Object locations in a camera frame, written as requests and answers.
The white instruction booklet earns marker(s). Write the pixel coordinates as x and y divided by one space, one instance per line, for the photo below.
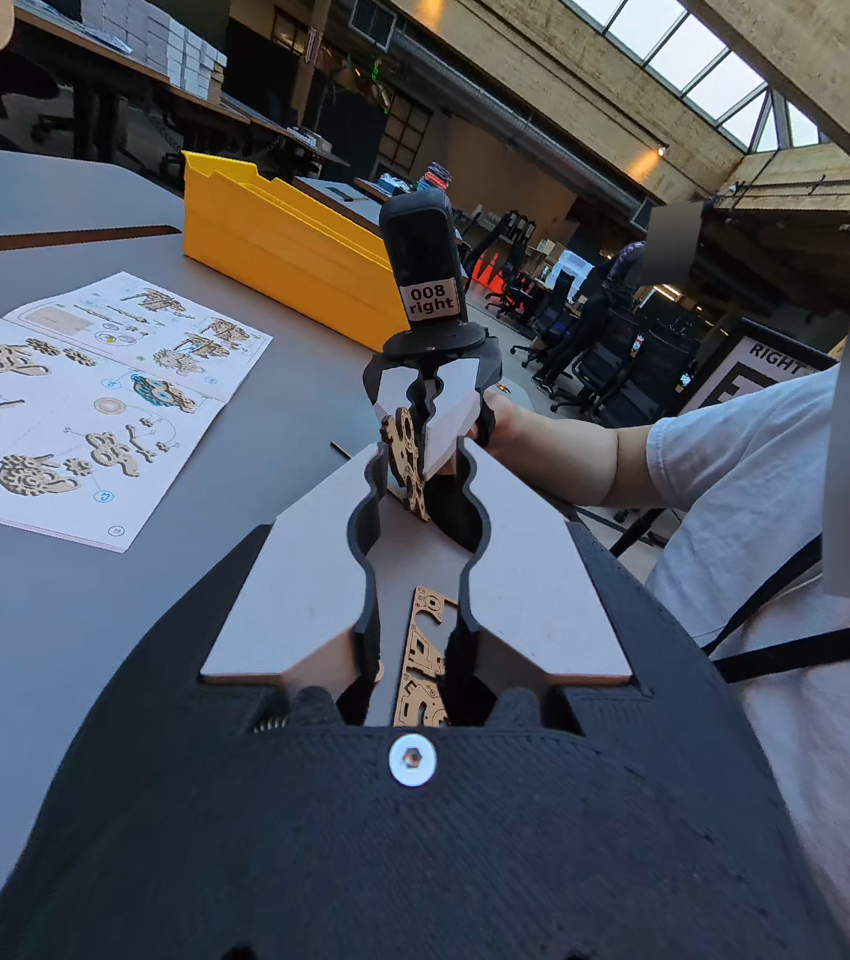
57 412

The long wooden table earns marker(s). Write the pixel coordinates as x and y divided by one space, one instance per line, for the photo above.
132 71

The person's right hand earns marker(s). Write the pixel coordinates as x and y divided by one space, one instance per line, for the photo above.
507 424

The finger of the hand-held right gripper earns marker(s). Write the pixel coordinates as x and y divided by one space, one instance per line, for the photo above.
393 390
455 405

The person's right forearm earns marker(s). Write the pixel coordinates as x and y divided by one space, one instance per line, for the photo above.
582 457

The black-and-white marker sign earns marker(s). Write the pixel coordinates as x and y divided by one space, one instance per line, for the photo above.
739 375

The row of black office chairs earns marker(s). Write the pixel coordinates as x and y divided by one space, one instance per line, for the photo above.
619 360

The person's white shirt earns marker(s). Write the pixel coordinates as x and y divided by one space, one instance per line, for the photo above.
769 487

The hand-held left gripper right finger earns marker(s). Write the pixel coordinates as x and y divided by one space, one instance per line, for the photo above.
545 600

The wall air vent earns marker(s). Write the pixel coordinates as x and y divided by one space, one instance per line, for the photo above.
372 22

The long grey table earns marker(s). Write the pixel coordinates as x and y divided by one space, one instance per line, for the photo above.
350 193

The thin wooden stick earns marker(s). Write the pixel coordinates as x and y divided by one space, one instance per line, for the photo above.
341 448

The wall lamp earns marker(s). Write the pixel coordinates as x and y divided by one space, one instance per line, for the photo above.
661 151

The wooden laser-cut parts sheet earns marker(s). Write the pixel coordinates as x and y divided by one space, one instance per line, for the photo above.
425 660

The stack of colourful items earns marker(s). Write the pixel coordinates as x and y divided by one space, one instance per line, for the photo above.
436 176

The wooden plate with round holes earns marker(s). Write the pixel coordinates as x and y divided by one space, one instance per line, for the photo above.
404 450

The yellow plastic bin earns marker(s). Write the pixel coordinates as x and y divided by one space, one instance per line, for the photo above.
282 247

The skylight window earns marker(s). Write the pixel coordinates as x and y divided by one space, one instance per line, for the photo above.
694 52

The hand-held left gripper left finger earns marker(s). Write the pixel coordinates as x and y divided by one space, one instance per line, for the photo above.
290 600

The stack of white boxes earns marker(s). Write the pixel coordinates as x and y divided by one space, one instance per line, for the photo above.
170 45

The silver ventilation duct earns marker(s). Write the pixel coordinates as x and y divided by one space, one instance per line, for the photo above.
515 120

